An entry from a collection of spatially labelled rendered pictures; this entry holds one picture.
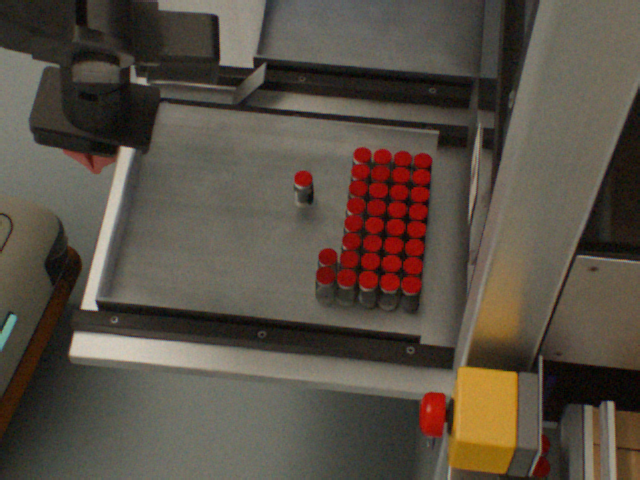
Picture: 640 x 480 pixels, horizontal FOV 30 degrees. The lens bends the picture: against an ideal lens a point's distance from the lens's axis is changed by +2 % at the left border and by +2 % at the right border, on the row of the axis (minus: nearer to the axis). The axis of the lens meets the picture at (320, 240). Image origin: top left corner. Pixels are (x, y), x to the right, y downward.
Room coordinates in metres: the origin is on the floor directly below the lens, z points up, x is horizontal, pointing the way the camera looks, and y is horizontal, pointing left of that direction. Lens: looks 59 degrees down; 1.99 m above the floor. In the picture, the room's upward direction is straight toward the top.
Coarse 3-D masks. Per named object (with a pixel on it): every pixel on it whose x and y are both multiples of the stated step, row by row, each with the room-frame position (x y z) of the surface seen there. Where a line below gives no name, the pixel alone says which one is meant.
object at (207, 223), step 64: (192, 128) 0.81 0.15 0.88; (256, 128) 0.81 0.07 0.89; (320, 128) 0.80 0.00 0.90; (384, 128) 0.79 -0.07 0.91; (128, 192) 0.71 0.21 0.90; (192, 192) 0.72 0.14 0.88; (256, 192) 0.72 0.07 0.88; (320, 192) 0.72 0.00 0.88; (128, 256) 0.64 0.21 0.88; (192, 256) 0.64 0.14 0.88; (256, 256) 0.64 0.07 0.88; (256, 320) 0.55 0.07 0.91; (320, 320) 0.54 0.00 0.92; (384, 320) 0.56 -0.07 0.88
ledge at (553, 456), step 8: (544, 432) 0.44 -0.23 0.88; (552, 432) 0.44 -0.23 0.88; (552, 440) 0.43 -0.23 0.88; (552, 448) 0.42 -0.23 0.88; (552, 456) 0.41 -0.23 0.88; (448, 464) 0.40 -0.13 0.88; (552, 464) 0.41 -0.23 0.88; (448, 472) 0.40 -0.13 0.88; (456, 472) 0.40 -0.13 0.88; (464, 472) 0.40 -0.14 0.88; (472, 472) 0.40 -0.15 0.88; (480, 472) 0.40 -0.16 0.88; (488, 472) 0.40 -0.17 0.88; (552, 472) 0.40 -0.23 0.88
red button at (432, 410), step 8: (432, 392) 0.42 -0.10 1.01; (424, 400) 0.42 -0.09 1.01; (432, 400) 0.41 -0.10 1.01; (440, 400) 0.41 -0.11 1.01; (424, 408) 0.41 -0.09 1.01; (432, 408) 0.41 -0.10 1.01; (440, 408) 0.41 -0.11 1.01; (424, 416) 0.40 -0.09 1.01; (432, 416) 0.40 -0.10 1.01; (440, 416) 0.40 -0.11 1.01; (448, 416) 0.40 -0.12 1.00; (424, 424) 0.39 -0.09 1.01; (432, 424) 0.39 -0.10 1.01; (440, 424) 0.39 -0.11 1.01; (424, 432) 0.39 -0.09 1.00; (432, 432) 0.39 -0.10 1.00; (440, 432) 0.39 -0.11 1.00
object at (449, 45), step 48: (288, 0) 1.01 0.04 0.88; (336, 0) 1.01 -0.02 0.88; (384, 0) 1.01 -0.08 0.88; (432, 0) 1.01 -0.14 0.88; (480, 0) 1.01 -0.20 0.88; (288, 48) 0.93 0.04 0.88; (336, 48) 0.93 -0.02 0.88; (384, 48) 0.93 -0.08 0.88; (432, 48) 0.93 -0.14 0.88; (480, 48) 0.93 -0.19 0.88
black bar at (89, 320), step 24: (72, 312) 0.56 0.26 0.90; (96, 312) 0.56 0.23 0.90; (144, 336) 0.54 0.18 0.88; (168, 336) 0.54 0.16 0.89; (192, 336) 0.53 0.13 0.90; (216, 336) 0.53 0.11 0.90; (240, 336) 0.53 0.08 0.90; (264, 336) 0.53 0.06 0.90; (288, 336) 0.53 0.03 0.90; (312, 336) 0.53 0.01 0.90; (336, 336) 0.53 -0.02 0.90; (384, 360) 0.51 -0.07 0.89; (408, 360) 0.51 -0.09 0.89; (432, 360) 0.51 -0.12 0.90
